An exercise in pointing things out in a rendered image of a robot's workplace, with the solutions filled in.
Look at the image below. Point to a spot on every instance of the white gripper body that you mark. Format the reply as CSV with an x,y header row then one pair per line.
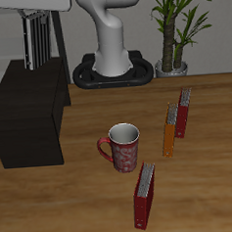
x,y
31,2

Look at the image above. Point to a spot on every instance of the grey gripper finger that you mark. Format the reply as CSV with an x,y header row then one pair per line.
x,y
24,13
44,17

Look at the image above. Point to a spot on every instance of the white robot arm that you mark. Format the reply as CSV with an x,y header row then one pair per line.
x,y
111,39

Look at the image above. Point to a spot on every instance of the red book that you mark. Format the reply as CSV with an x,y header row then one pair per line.
x,y
143,201
182,119

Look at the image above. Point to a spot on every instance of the orange book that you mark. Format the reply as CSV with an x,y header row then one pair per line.
x,y
169,138

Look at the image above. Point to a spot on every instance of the dark brown desk caddy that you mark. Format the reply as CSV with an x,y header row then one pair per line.
x,y
26,111

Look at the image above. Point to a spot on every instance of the green pot plant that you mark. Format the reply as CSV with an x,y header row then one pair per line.
x,y
168,39

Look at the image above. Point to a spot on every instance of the red patterned mug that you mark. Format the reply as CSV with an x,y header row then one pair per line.
x,y
125,153

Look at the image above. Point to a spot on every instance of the flat black base plate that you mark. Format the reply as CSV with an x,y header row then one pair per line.
x,y
82,76

